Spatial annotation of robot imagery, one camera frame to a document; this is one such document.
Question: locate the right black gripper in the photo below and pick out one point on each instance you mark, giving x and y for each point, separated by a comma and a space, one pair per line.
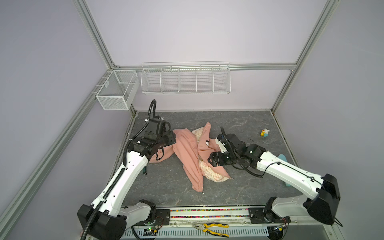
213, 155

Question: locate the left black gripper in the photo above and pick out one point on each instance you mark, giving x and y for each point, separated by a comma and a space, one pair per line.
172, 137

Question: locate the pink Snoopy zip jacket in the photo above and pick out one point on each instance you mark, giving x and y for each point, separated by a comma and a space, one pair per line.
193, 149

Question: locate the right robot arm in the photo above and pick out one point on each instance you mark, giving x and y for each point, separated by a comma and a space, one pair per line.
320, 195

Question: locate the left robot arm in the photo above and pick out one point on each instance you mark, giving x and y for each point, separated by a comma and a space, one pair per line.
102, 219

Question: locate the white mesh box basket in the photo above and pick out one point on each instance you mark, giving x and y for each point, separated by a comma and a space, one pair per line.
118, 90

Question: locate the small green circuit board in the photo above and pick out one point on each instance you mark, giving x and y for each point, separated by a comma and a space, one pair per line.
150, 232

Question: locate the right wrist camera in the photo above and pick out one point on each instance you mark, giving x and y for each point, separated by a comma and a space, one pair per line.
220, 144

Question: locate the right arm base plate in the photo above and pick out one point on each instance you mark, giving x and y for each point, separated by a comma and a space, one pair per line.
258, 216

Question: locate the white wire shelf basket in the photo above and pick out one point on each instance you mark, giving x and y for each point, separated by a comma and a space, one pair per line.
169, 78

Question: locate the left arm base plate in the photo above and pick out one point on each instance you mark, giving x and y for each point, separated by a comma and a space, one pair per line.
159, 217

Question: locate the yellow handled pliers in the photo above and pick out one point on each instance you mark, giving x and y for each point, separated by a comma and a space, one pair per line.
206, 228

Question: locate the white slotted cable duct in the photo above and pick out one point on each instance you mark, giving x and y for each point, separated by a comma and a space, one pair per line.
173, 233

